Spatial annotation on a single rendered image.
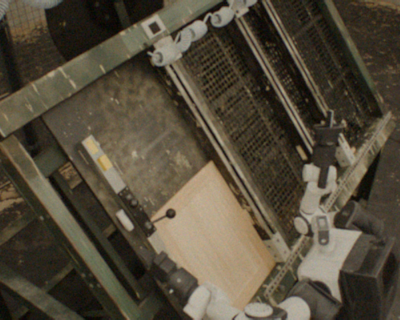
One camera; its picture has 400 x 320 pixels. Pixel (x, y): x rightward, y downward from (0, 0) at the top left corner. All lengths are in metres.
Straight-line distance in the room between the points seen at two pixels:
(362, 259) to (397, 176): 2.64
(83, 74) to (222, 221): 0.84
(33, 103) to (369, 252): 1.20
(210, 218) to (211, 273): 0.22
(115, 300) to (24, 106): 0.70
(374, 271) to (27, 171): 1.14
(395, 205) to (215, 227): 2.22
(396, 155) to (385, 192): 0.51
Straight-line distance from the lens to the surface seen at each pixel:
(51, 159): 1.82
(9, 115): 1.65
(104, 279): 1.77
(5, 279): 2.60
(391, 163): 4.49
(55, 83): 1.75
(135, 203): 1.73
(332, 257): 1.82
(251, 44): 2.48
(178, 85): 2.08
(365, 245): 1.84
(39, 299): 2.48
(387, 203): 4.11
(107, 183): 1.83
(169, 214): 1.81
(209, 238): 2.10
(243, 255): 2.22
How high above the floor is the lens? 2.72
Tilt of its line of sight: 39 degrees down
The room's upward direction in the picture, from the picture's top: 1 degrees counter-clockwise
